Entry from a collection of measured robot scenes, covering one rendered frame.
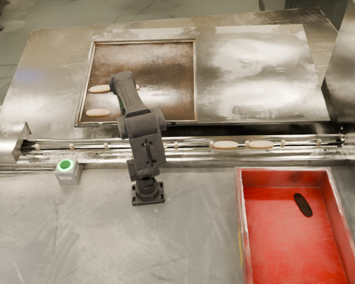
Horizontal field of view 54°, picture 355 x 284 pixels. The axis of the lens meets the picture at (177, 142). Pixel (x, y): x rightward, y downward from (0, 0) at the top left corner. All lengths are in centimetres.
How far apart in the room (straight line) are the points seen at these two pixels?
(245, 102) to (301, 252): 65
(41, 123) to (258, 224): 103
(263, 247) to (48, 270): 68
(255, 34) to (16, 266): 142
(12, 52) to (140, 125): 326
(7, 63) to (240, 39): 259
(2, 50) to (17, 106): 229
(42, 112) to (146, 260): 89
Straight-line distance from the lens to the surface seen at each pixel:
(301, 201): 131
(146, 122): 81
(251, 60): 169
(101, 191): 134
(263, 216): 125
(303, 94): 160
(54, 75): 196
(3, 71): 375
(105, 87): 160
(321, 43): 214
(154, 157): 83
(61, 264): 123
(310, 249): 123
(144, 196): 124
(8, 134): 154
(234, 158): 134
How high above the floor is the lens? 188
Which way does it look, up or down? 47 degrees down
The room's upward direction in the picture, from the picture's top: 3 degrees counter-clockwise
